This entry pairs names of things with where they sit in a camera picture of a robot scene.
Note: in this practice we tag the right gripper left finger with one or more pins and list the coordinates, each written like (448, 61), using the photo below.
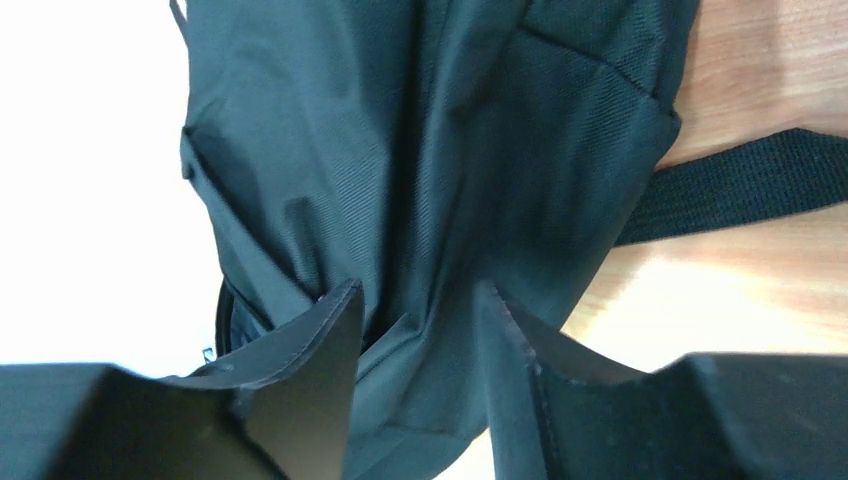
(277, 408)

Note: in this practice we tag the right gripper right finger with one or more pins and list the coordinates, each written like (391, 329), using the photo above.
(559, 410)

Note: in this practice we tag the black student backpack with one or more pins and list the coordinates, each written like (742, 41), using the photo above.
(422, 148)

